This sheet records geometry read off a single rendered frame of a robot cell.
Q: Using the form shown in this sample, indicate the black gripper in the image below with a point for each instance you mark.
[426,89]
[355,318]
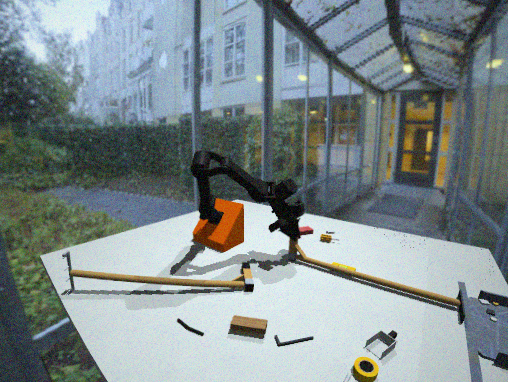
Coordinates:
[284,223]

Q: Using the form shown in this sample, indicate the yellow ring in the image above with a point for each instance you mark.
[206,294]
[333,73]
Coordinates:
[365,369]

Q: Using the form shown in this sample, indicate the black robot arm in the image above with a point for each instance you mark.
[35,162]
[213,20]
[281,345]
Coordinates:
[257,188]

